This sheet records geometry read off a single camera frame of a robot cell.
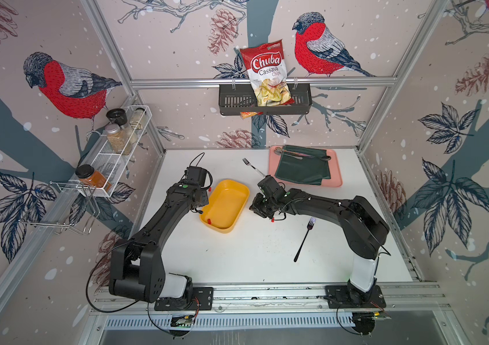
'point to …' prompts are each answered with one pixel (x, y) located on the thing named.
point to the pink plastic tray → (335, 167)
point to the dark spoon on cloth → (300, 155)
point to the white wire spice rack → (109, 163)
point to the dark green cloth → (310, 171)
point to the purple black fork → (311, 223)
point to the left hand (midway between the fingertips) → (200, 194)
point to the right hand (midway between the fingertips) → (247, 208)
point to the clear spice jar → (137, 118)
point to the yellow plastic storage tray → (226, 200)
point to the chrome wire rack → (62, 205)
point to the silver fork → (248, 163)
